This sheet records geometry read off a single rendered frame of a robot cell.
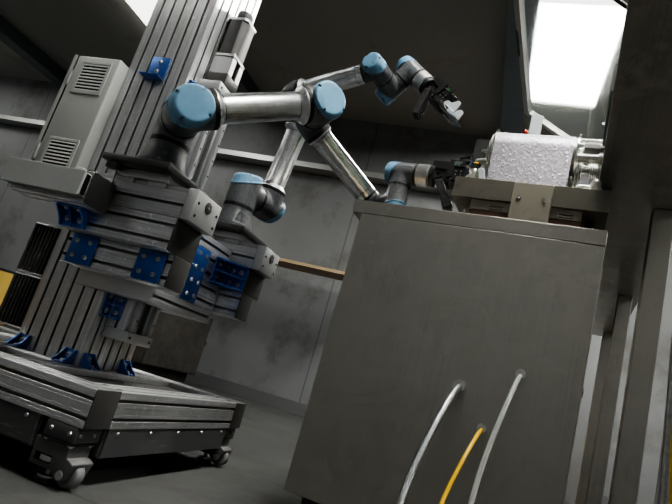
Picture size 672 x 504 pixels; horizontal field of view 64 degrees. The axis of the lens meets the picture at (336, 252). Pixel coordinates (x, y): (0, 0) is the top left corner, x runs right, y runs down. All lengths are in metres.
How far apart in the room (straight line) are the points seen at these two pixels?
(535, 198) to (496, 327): 0.36
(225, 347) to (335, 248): 1.59
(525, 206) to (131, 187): 1.07
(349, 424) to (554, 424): 0.48
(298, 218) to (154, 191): 4.59
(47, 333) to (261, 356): 4.12
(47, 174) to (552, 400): 1.38
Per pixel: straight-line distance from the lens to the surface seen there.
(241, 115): 1.61
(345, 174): 1.86
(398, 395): 1.39
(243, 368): 5.91
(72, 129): 2.07
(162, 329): 5.14
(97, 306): 1.80
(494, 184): 1.56
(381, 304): 1.44
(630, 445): 1.74
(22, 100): 9.15
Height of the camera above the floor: 0.38
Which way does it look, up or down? 13 degrees up
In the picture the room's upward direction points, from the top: 16 degrees clockwise
